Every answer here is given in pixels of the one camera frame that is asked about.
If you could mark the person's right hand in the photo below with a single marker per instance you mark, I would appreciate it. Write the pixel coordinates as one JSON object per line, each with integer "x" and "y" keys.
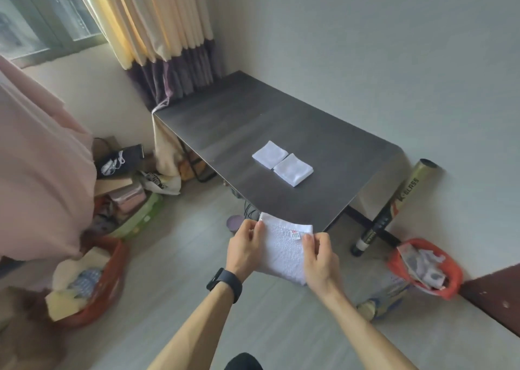
{"x": 323, "y": 266}

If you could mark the person's left hand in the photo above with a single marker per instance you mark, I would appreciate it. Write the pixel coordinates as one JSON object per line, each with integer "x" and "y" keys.
{"x": 241, "y": 252}

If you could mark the person's left thumb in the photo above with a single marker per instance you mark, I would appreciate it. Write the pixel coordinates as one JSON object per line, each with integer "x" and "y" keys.
{"x": 258, "y": 228}

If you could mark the person's right thumb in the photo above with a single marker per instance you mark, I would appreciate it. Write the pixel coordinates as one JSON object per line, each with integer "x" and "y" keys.
{"x": 308, "y": 244}

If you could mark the white terry towel with tag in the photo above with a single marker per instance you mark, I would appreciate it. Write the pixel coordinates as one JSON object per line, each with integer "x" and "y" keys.
{"x": 281, "y": 248}

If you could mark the person's right forearm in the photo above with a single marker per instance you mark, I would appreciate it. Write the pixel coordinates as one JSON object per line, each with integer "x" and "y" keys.
{"x": 365, "y": 333}

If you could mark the person's left forearm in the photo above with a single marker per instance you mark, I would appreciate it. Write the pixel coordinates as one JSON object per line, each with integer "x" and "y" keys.
{"x": 195, "y": 333}

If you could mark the black smartwatch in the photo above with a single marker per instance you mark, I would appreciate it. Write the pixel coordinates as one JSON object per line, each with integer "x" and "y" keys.
{"x": 224, "y": 282}

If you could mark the folded white towel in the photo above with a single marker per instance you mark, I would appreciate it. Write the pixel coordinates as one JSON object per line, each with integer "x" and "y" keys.
{"x": 270, "y": 154}
{"x": 293, "y": 170}

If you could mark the gold and black tube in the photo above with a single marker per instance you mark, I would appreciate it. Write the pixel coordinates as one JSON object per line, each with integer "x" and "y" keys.
{"x": 400, "y": 197}

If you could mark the dark grey table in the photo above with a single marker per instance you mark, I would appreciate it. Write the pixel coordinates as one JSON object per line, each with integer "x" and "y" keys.
{"x": 280, "y": 122}

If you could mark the crumpled white trash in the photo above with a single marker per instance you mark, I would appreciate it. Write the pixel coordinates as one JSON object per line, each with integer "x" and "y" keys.
{"x": 422, "y": 266}

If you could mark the green storage box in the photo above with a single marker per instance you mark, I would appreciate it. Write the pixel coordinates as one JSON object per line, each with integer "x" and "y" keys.
{"x": 142, "y": 217}

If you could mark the pink box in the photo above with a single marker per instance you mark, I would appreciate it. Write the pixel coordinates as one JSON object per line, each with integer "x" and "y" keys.
{"x": 126, "y": 198}

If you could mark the person's black garment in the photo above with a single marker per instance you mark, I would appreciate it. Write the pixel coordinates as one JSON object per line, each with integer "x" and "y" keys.
{"x": 243, "y": 363}

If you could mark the red plastic trash bag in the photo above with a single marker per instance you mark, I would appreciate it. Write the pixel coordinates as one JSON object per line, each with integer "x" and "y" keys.
{"x": 453, "y": 278}

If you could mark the red plastic basket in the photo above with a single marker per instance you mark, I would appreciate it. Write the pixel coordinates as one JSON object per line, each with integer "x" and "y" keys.
{"x": 109, "y": 284}

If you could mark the blue patterned packet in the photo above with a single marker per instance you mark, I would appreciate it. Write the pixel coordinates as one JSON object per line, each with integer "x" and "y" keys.
{"x": 84, "y": 281}

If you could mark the dark brown wooden furniture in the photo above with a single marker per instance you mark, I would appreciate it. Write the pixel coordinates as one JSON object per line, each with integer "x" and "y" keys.
{"x": 493, "y": 296}

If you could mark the beige foam sheet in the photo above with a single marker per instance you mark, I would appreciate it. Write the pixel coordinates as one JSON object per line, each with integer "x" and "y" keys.
{"x": 65, "y": 270}

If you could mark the yellow and purple curtain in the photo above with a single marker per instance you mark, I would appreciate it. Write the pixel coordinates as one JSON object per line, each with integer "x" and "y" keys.
{"x": 162, "y": 24}

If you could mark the pink cloth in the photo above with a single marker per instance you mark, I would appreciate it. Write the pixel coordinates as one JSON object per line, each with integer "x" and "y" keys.
{"x": 36, "y": 162}

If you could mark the window with grey frame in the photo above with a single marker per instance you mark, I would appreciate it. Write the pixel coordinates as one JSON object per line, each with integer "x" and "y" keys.
{"x": 36, "y": 12}

